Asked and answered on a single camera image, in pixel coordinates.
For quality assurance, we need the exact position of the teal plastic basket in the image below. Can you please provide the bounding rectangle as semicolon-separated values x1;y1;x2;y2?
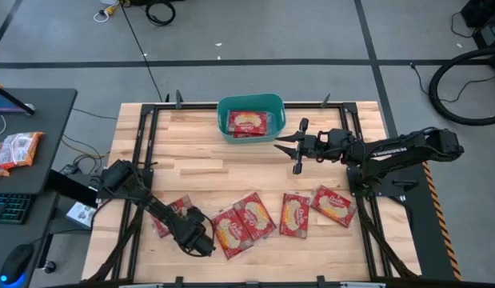
217;93;287;145

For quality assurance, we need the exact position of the red popcorn bag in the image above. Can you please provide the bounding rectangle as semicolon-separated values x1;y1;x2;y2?
232;191;277;242
226;110;270;135
230;130;268;140
309;184;358;229
278;191;311;240
152;194;200;239
210;206;254;261

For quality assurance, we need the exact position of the black orange hazard tape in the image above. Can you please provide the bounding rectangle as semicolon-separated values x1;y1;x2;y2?
421;162;463;281

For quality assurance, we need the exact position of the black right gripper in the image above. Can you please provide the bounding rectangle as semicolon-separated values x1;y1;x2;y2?
273;118;326;175

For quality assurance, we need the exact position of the black keyboard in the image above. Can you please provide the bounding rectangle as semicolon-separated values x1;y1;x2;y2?
0;193;35;225

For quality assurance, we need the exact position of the black desk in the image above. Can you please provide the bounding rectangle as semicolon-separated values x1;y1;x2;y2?
0;87;78;288

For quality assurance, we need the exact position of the coiled black cable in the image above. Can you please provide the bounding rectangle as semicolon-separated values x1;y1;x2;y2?
145;0;177;27

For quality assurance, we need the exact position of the small white box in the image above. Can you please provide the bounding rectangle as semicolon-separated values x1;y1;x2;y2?
66;202;97;230

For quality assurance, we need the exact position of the white yellow floor cable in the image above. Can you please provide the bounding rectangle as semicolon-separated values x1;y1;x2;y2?
93;0;120;24

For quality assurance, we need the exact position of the thin black floor cable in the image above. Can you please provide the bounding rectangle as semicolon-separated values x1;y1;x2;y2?
409;62;495;104

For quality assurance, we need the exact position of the desk monitor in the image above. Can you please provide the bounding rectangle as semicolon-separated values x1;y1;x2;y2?
0;79;36;117

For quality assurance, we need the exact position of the black computer mouse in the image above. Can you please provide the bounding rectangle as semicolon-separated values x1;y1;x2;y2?
0;242;35;287

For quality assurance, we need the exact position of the black aluminium table frame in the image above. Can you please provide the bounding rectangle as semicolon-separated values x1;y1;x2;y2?
82;102;420;288

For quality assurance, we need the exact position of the black equipment case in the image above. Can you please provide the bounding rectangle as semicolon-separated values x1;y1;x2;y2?
450;0;495;49

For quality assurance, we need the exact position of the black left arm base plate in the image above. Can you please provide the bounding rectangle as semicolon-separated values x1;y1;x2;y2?
95;167;154;201

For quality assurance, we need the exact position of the black power adapter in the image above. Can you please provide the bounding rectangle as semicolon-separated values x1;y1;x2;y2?
59;163;81;177

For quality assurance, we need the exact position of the long black floor cable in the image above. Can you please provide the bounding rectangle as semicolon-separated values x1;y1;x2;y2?
121;0;163;103

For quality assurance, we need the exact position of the thick black hose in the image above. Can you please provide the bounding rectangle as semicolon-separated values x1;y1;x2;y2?
428;46;495;127

